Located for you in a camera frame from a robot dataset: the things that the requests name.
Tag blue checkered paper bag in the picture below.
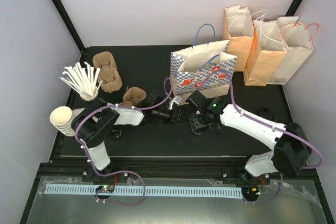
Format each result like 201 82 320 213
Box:
170 38 237 105

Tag lying white paper cup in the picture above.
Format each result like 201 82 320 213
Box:
72 108 85 117

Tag beige paper bag orange handles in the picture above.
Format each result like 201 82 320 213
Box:
268 16 319 85

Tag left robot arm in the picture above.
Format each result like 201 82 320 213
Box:
71 95 182 182

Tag orange paper bag middle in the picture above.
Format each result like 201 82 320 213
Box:
244 20 287 86

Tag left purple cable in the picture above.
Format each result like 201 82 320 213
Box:
75 77 174 156

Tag black lid stack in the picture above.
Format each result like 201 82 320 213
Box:
257 108 275 120

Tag cup of white straws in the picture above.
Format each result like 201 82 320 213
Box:
59 62 102 101

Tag orange paper bag white handles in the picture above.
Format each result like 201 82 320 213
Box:
223 5 268 72

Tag brown carrier half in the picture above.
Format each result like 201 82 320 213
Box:
119 87 147 106

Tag light blue cable duct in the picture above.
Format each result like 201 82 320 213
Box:
44 184 243 199

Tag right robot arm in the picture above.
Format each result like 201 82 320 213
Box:
186 91 312 184

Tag brown cup carrier stack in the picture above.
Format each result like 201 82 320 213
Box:
92 51 122 93

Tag white paper cup stack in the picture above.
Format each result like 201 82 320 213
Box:
49 106 75 136

